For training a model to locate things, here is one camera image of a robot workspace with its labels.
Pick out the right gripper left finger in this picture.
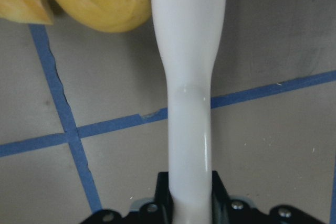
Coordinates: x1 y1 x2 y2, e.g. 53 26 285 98
154 172 174 223

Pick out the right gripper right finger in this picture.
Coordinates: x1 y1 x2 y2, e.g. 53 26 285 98
212 171 230 224

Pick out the beige hand brush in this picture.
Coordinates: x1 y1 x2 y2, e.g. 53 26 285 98
151 0 226 223

